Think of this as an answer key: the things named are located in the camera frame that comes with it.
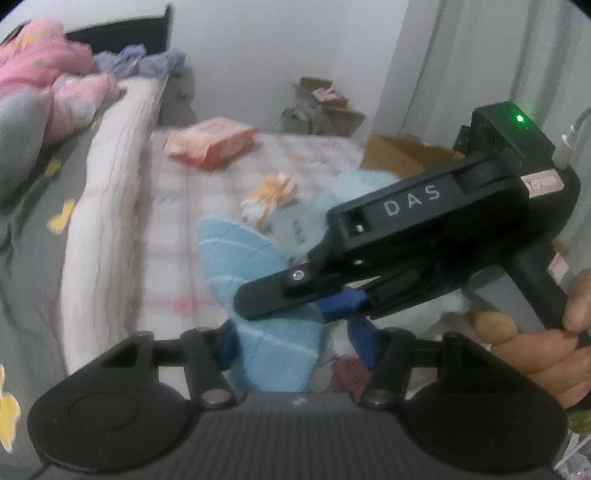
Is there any small green box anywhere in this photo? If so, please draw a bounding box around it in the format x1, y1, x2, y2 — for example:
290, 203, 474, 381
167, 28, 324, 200
281, 106, 319, 136

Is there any black headboard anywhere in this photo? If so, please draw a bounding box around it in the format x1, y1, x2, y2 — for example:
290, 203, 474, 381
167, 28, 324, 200
65, 4, 174, 56

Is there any open cardboard box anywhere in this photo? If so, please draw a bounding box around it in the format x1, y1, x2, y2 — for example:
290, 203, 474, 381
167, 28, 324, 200
293, 76, 365, 139

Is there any person's right hand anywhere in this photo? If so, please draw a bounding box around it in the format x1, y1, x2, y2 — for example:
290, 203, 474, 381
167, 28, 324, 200
473, 268, 591, 411

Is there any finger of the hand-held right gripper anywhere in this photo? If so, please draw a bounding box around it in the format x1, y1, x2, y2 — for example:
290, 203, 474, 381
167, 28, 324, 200
365, 263, 468, 321
233, 263, 370, 324

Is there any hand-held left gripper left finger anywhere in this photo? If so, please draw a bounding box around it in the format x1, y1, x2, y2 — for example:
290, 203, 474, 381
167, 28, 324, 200
99, 320, 239, 409

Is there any large cardboard box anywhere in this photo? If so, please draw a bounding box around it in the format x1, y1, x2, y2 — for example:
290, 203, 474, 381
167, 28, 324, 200
360, 134, 467, 181

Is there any white curtain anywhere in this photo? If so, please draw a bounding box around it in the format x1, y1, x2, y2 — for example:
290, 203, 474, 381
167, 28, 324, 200
406, 0, 591, 185

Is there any grey printed bedsheet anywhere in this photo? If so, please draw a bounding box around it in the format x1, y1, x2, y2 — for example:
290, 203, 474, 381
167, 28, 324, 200
0, 124, 107, 462

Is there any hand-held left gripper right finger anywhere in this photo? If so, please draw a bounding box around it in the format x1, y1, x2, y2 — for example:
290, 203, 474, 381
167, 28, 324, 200
347, 316, 490, 411

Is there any pink floral quilt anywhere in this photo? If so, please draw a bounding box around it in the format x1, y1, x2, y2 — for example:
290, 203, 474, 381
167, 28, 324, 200
0, 18, 123, 204

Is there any red tissue packet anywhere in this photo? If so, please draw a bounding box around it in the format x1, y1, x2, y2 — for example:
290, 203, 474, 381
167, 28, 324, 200
164, 117, 257, 168

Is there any white cable plug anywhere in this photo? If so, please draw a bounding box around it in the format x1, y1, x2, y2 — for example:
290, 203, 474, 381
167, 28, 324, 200
554, 113, 591, 163

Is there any orange white striped toy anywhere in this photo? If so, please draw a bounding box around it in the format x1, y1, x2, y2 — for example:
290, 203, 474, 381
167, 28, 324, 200
242, 173, 301, 227

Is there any purple cloth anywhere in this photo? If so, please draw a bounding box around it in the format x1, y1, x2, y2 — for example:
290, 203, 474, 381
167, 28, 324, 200
95, 46, 185, 79

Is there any plaid bedsheet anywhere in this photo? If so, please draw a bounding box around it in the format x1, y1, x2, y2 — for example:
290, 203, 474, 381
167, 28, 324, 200
139, 129, 370, 370

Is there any blue towel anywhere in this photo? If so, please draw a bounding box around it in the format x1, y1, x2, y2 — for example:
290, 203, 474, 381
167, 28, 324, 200
198, 217, 333, 393

